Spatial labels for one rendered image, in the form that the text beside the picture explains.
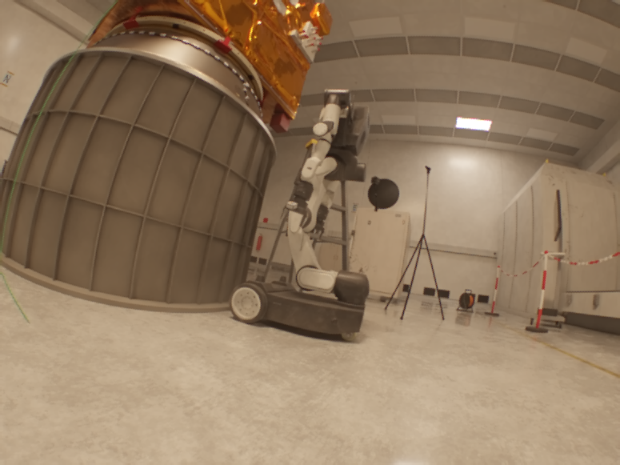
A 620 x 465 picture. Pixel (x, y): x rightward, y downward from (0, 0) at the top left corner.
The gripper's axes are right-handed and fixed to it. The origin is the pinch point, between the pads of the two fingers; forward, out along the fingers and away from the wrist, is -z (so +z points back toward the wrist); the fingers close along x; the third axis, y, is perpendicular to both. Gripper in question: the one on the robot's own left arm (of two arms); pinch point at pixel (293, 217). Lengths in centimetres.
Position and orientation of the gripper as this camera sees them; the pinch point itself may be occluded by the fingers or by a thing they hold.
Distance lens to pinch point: 130.2
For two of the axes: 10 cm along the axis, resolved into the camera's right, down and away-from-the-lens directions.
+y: -2.5, -1.8, -9.5
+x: -8.9, -3.4, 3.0
